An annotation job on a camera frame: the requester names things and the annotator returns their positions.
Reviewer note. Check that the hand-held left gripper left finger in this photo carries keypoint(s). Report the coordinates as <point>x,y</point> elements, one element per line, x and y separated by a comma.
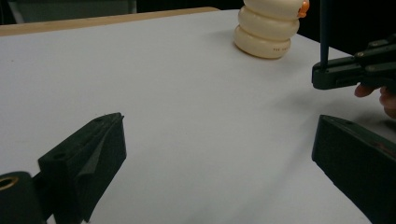
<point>84,165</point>

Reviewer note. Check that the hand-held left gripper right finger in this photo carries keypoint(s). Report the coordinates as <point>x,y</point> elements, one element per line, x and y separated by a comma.
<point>358,165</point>

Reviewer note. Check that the cream ringed pen holder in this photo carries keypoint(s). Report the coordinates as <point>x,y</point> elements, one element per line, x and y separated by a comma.
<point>264,31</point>

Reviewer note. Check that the white table cover sheet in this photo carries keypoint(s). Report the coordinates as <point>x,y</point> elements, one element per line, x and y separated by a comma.
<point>186,102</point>

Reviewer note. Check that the wooden table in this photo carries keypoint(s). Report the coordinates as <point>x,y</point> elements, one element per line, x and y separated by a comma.
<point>93,22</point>

